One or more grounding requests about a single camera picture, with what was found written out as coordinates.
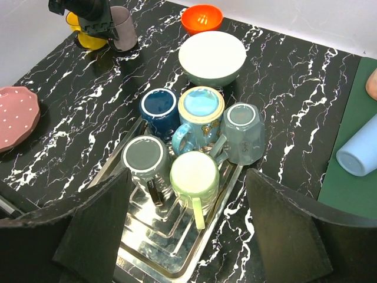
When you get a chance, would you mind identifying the pink dotted plate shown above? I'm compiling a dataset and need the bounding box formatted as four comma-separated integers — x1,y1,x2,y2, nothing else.
0,86,40,152

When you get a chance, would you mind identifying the blue butterfly mug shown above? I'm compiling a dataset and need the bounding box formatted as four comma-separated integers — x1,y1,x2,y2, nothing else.
171,86,225,156

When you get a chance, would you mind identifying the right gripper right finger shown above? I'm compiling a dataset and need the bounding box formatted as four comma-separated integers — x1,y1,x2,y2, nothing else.
246,168,376,282

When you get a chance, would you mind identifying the dark green mug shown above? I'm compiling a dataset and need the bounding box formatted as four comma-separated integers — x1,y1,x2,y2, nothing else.
121,134,173,206

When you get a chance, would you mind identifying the orange bowl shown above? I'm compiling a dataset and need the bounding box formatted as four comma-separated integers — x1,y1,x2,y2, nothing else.
181,4,223,35

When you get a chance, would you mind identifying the light green mug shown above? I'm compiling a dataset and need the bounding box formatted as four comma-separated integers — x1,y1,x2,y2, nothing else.
170,151,220,230

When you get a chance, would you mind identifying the dark green mat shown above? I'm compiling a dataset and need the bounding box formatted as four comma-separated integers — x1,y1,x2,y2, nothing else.
318,57,376,219

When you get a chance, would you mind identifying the yellow mug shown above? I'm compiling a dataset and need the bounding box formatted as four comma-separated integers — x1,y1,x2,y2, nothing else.
65,12,107,51

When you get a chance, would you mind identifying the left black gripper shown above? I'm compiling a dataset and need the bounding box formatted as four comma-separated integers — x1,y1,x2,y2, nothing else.
48,0,119,40

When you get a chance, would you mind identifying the pink cup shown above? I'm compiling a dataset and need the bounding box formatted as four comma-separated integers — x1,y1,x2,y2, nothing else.
365,69,377,100

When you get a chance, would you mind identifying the dark blue mug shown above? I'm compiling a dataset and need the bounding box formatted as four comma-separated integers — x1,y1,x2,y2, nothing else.
139,88,180,143

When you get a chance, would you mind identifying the mauve grey mug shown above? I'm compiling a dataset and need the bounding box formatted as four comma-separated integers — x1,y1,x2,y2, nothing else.
108,6,138,52

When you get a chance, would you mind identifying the white green bowl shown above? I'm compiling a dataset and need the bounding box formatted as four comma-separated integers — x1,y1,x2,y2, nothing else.
178,31,247,88

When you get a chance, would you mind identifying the light blue plastic cup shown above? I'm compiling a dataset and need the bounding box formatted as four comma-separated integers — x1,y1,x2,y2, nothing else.
336,115,376,177

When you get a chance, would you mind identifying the grey blue faceted mug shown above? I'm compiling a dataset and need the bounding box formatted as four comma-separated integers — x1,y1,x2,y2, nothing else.
209,102,265,166

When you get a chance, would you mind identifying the silver metal tray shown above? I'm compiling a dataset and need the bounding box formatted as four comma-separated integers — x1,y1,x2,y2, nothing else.
88,117,245,279

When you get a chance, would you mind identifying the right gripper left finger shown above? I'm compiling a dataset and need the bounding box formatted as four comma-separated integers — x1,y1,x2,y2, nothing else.
1,169,132,282

